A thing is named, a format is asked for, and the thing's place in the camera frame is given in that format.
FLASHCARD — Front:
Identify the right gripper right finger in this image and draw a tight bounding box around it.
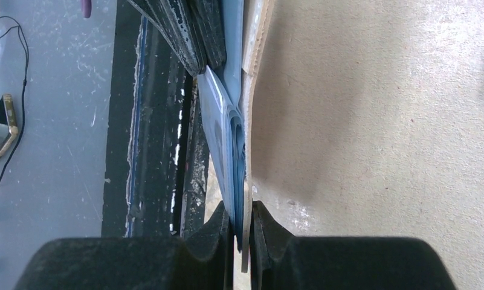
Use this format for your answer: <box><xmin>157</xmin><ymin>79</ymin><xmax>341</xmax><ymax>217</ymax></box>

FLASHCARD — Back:
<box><xmin>250</xmin><ymin>201</ymin><xmax>456</xmax><ymax>289</ymax></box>

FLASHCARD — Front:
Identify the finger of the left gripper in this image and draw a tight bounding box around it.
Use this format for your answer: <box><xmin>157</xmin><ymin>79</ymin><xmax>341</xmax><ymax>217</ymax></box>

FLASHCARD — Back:
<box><xmin>187</xmin><ymin>0</ymin><xmax>227</xmax><ymax>69</ymax></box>
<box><xmin>128</xmin><ymin>0</ymin><xmax>207</xmax><ymax>77</ymax></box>

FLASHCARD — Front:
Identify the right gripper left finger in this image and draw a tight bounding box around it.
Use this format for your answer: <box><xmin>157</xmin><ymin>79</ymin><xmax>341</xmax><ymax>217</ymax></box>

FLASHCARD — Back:
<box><xmin>15</xmin><ymin>203</ymin><xmax>234</xmax><ymax>289</ymax></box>

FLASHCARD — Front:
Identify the phone on floor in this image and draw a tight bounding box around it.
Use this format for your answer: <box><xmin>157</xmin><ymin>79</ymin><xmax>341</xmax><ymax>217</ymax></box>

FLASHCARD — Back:
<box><xmin>0</xmin><ymin>94</ymin><xmax>19</xmax><ymax>158</ymax></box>

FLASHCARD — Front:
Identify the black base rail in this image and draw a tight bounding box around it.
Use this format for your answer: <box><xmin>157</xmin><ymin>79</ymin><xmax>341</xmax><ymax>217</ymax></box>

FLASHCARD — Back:
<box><xmin>102</xmin><ymin>1</ymin><xmax>210</xmax><ymax>238</ymax></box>

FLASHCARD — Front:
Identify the thin black wire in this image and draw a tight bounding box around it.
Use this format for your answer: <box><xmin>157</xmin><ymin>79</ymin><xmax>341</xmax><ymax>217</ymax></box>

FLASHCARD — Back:
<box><xmin>0</xmin><ymin>16</ymin><xmax>30</xmax><ymax>188</ymax></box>

